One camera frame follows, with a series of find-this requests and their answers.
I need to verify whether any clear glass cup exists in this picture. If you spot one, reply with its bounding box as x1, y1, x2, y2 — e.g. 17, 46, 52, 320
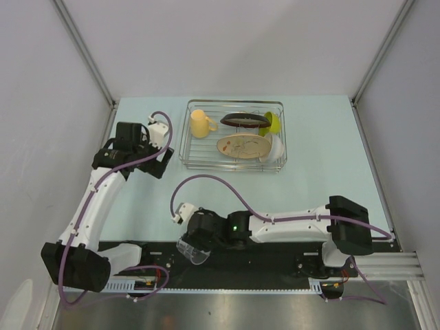
176, 239, 210, 265

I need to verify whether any yellow mug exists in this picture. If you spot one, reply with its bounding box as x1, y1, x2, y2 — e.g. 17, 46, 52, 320
190, 109, 218, 138

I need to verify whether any metal wire dish rack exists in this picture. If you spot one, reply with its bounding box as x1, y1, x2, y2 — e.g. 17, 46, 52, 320
179, 99, 287, 172

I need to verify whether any beige bird pattern plate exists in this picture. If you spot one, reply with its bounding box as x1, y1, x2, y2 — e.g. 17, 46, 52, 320
217, 133, 271, 160

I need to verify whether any dark red rimmed plate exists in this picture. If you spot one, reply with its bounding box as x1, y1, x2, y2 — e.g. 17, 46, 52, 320
220, 113, 271, 128

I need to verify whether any white bowl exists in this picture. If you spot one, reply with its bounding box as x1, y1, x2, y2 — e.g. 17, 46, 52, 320
259, 133, 285, 163

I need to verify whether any yellow-green bowl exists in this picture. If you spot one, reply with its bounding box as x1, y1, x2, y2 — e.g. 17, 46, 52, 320
258, 111, 281, 137

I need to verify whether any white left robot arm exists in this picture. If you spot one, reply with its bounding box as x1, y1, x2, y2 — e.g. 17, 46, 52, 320
41, 118, 173, 292

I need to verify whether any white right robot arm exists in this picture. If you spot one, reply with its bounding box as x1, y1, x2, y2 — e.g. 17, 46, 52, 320
176, 195, 373, 276

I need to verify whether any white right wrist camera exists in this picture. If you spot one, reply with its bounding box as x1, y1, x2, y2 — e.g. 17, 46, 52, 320
172, 203, 199, 226

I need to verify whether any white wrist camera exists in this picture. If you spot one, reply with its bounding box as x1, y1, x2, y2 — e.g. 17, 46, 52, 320
172, 203, 199, 226
146, 116, 169, 149

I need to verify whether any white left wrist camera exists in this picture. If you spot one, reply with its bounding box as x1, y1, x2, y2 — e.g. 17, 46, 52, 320
146, 116, 169, 149

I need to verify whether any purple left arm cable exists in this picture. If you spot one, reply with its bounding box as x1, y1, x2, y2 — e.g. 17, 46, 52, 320
57, 110, 173, 309

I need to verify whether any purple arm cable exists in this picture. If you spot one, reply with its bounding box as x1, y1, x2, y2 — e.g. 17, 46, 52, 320
170, 175, 396, 305
57, 110, 173, 309

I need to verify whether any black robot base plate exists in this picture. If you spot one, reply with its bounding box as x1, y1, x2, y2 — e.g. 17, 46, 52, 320
137, 241, 342, 290

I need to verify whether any light blue cable duct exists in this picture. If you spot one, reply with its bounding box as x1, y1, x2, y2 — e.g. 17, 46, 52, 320
102, 278, 330, 295

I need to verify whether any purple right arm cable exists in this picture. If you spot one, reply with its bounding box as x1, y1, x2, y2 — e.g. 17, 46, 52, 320
170, 175, 396, 305

